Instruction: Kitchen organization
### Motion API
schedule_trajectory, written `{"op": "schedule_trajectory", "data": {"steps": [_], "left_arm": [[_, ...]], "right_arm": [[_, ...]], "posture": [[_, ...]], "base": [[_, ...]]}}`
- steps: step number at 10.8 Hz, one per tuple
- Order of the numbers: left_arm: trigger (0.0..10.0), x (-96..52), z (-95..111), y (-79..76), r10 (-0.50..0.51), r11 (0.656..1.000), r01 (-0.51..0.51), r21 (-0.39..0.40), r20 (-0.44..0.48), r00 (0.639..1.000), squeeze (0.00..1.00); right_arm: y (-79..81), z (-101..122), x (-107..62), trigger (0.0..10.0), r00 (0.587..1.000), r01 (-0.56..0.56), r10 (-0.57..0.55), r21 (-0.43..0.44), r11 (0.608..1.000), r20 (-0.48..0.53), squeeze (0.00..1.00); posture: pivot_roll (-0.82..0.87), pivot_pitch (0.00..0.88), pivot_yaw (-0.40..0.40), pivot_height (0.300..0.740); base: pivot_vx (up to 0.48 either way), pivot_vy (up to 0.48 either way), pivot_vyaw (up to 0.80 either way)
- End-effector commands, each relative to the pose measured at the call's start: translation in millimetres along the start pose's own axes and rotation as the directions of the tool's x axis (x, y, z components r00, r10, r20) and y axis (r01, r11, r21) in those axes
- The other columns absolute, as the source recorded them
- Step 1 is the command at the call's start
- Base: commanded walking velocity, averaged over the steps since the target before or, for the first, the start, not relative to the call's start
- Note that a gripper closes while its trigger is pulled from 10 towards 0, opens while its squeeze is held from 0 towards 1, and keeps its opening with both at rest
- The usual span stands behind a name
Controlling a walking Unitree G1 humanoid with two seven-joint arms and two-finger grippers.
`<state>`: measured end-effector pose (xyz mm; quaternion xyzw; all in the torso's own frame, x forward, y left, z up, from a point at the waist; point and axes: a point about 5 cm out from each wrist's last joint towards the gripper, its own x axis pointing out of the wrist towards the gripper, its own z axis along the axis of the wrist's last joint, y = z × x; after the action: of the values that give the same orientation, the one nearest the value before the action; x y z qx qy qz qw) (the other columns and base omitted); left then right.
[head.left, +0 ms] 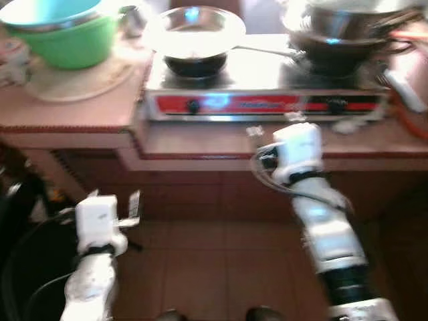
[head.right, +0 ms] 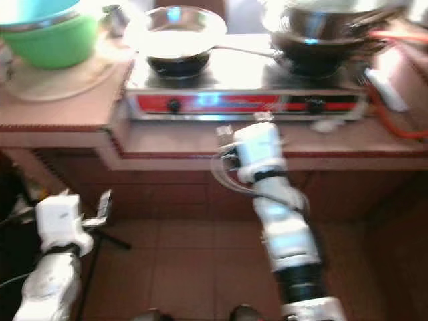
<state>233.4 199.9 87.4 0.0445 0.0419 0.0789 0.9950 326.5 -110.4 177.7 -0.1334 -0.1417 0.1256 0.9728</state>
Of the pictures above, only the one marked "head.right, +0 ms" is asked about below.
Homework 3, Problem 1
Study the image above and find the round beige mat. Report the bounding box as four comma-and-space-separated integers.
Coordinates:
7, 53, 128, 103

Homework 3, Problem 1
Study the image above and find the teal plastic bowl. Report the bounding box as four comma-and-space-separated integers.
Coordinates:
0, 0, 84, 31

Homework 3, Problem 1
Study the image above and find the steel pan with handle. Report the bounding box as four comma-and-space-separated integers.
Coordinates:
124, 5, 278, 78

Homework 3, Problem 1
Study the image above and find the brown cabinet front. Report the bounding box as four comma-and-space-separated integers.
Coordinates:
33, 150, 428, 225

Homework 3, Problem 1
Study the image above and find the steel two-burner gas stove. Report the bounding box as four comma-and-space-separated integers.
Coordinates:
124, 50, 372, 124

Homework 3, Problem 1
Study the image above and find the dark metal wok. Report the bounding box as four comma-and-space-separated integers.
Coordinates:
261, 0, 392, 78

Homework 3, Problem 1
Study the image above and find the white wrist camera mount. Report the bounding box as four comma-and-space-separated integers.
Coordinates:
233, 122, 282, 185
35, 194, 84, 255

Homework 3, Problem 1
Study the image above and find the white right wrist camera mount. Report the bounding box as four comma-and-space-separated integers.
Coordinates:
233, 122, 282, 185

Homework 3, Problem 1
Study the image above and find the black robot right foot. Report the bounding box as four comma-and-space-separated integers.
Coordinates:
227, 306, 265, 321

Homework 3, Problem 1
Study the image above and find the black robot left foot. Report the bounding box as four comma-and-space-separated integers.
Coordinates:
134, 309, 171, 321

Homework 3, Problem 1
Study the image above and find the white plastic handle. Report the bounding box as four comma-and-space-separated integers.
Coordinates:
368, 64, 410, 113

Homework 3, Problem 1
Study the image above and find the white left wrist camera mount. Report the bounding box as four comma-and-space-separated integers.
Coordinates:
35, 194, 84, 255

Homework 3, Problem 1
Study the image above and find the black robot foot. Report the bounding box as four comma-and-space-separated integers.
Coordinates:
134, 309, 171, 321
227, 306, 265, 321

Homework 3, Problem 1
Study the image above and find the green plastic bowl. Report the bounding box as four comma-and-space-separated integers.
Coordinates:
0, 13, 101, 71

